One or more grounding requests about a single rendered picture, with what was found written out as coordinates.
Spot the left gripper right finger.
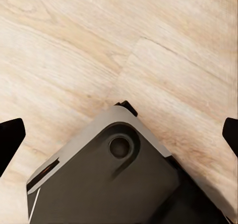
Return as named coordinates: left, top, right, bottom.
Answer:
left=222, top=118, right=238, bottom=157

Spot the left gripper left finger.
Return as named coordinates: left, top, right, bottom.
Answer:
left=0, top=118, right=26, bottom=177

